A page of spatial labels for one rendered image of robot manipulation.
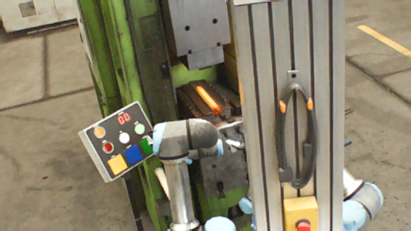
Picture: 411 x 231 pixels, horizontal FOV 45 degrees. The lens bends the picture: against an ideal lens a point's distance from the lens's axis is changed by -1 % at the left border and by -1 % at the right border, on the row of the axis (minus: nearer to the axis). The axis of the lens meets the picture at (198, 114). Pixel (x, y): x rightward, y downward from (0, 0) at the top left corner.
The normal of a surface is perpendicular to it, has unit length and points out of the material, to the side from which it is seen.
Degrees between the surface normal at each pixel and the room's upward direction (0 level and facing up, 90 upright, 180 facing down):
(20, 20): 90
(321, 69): 90
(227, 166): 90
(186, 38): 90
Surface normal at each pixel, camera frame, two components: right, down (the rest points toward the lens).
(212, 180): 0.34, 0.43
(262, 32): 0.01, 0.50
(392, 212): -0.13, -0.86
